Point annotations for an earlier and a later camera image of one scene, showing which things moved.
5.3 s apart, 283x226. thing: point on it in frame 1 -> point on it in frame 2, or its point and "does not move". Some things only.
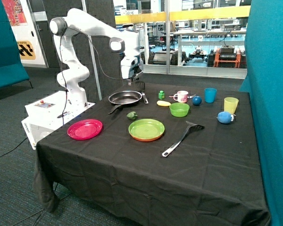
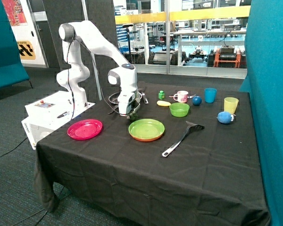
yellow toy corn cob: x=163 y=103 does not move
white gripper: x=131 y=67 -> x=128 y=101
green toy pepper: x=131 y=115 does not move
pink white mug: x=181 y=96 does not move
